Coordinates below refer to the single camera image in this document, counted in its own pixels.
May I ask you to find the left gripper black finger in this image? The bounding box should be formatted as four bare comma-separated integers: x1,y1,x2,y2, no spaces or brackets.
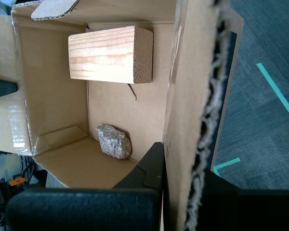
0,79,19,100

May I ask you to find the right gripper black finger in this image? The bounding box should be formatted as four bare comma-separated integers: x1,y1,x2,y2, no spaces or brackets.
4,141,166,231
199,168,289,231

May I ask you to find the brown cardboard box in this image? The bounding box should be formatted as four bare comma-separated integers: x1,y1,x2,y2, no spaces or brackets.
0,0,245,231

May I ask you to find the speckled beige rock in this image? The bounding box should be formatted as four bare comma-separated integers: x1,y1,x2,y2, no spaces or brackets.
96,124,132,160

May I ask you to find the light wooden block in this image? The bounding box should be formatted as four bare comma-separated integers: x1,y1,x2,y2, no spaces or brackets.
68,26,154,84

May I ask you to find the orange label tag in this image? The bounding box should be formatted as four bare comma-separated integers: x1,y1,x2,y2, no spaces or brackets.
9,178,26,186

